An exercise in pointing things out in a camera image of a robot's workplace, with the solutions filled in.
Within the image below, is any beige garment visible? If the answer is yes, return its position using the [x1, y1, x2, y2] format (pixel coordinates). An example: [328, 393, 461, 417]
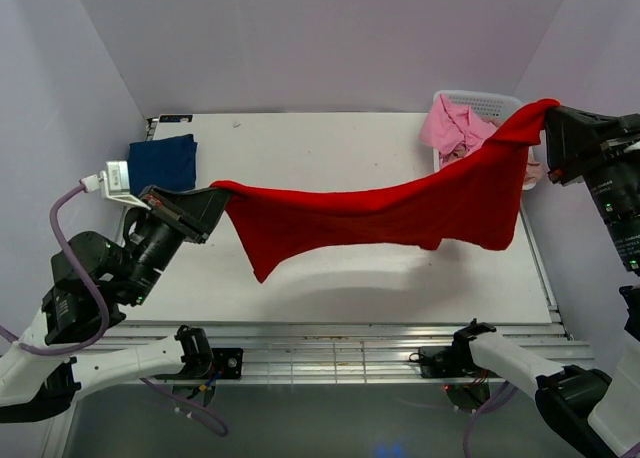
[523, 161, 545, 187]

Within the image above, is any folded blue t-shirt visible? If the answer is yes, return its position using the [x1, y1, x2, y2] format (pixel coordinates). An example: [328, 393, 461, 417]
[127, 134, 198, 195]

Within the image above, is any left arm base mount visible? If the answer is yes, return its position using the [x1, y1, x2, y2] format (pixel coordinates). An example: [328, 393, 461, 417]
[172, 325, 244, 406]

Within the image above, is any aluminium table frame rail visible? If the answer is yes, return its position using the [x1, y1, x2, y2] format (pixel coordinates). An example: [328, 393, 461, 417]
[81, 316, 595, 386]

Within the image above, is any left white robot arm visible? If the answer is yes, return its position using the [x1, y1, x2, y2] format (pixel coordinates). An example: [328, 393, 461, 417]
[1, 185, 230, 423]

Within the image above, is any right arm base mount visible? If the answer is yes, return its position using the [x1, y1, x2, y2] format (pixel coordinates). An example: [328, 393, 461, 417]
[408, 346, 490, 413]

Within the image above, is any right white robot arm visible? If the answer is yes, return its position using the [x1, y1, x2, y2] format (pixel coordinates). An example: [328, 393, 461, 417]
[452, 106, 639, 457]

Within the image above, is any pink t-shirt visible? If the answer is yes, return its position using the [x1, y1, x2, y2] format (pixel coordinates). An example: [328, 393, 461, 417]
[419, 94, 498, 168]

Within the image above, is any small blue label sticker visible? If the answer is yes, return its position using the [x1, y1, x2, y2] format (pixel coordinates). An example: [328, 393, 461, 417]
[158, 114, 193, 123]

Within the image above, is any red t-shirt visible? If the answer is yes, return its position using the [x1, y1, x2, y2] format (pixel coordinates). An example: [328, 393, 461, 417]
[212, 99, 559, 282]

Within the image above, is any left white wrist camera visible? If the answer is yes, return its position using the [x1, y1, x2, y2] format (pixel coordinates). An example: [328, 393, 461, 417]
[80, 161, 149, 209]

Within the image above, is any white plastic laundry basket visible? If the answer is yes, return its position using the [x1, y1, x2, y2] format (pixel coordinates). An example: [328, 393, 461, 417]
[432, 90, 524, 171]

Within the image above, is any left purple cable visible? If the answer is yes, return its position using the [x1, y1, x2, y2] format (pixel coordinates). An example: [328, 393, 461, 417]
[0, 175, 229, 437]

